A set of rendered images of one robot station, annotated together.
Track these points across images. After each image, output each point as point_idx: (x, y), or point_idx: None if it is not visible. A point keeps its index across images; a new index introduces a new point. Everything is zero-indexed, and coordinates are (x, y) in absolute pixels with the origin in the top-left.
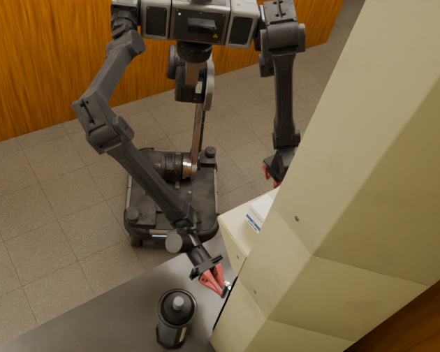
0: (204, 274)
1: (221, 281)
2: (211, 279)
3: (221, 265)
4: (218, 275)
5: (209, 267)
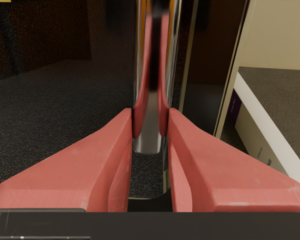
0: (296, 183)
1: (123, 143)
2: (212, 143)
3: (5, 184)
4: (115, 174)
5: (193, 232)
